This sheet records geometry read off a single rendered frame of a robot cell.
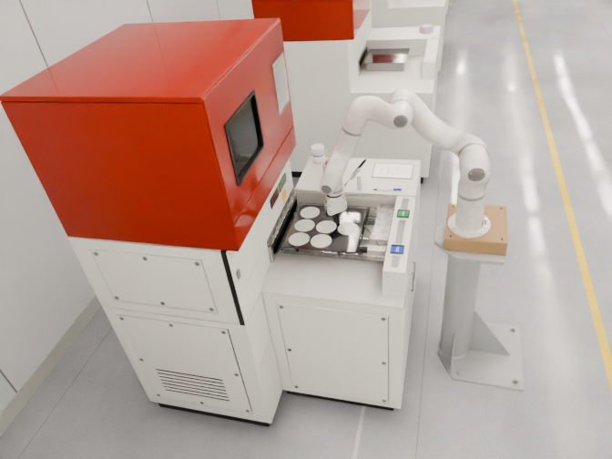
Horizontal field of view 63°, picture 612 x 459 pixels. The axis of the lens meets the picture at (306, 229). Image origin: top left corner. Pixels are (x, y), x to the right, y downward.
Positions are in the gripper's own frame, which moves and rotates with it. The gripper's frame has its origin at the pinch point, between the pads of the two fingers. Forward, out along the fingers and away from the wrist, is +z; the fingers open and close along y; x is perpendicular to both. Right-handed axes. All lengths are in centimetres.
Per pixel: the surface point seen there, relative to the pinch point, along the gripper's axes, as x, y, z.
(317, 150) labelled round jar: 44.1, 14.7, -13.3
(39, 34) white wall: 154, -97, -77
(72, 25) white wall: 175, -78, -73
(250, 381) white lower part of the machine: -27, -66, 49
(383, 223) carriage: -11.7, 19.7, 4.0
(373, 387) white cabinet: -48, -12, 69
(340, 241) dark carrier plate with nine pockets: -13.7, -6.1, 2.1
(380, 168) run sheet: 20.3, 39.3, -4.8
